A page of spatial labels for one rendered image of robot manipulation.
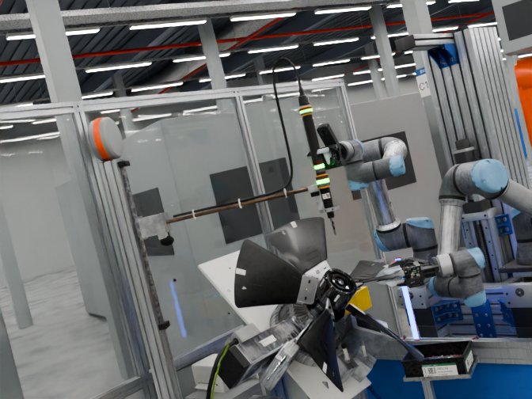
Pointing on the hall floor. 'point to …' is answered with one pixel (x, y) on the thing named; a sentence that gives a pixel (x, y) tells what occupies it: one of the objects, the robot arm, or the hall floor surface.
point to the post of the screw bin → (428, 389)
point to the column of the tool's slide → (140, 285)
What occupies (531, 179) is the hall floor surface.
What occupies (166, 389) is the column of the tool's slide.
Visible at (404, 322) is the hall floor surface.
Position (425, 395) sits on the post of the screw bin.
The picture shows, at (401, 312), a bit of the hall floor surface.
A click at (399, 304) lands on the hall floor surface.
